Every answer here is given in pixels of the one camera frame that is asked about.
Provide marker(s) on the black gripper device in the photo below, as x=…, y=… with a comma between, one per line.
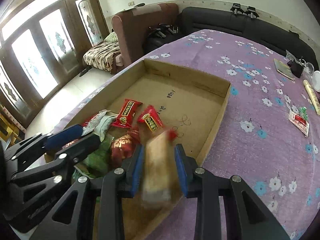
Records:
x=236, y=7
x=251, y=11

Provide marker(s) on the green wrapped candy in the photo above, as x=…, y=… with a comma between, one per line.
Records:
x=303, y=110

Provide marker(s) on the brown armchair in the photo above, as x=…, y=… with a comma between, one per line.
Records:
x=140, y=30

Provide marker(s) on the yellow wooden furniture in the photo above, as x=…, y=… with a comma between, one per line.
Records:
x=7, y=130

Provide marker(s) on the dark red gold-print snack packet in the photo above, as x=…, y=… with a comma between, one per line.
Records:
x=123, y=147

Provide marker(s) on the patterned brown blanket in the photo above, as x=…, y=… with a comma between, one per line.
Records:
x=100, y=55

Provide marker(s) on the black sofa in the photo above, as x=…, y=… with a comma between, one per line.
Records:
x=212, y=20

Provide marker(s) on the clear green-edged pastry packet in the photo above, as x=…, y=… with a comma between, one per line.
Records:
x=102, y=126

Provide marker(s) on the cream tube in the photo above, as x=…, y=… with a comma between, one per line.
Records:
x=311, y=95

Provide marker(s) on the clear wafer snack packet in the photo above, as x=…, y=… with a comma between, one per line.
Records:
x=157, y=175

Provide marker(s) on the clear plastic cup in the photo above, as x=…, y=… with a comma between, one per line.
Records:
x=310, y=68

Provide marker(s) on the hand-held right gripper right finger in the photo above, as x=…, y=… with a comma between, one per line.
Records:
x=181, y=172

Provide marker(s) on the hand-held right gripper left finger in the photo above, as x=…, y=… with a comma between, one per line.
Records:
x=136, y=172

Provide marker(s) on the white jar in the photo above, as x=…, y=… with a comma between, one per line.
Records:
x=316, y=80

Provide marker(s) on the large green snack packet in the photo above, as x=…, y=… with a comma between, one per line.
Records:
x=98, y=158

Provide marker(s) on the shallow cardboard box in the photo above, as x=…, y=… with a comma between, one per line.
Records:
x=160, y=90

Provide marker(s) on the small red snack packet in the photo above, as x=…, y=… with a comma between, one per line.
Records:
x=151, y=121
x=127, y=112

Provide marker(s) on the black devices on seat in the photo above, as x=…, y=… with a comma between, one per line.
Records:
x=162, y=31

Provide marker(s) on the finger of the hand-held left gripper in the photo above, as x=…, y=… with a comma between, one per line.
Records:
x=82, y=143
x=65, y=135

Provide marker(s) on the wooden glass door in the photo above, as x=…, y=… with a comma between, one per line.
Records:
x=70, y=30

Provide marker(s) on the purple floral tablecloth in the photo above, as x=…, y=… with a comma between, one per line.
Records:
x=250, y=155

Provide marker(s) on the dark slipper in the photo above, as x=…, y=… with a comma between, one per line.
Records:
x=85, y=72

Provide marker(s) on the olive notebook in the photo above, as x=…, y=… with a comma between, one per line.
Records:
x=283, y=68

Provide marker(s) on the white and red sachet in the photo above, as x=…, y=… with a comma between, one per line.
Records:
x=298, y=121

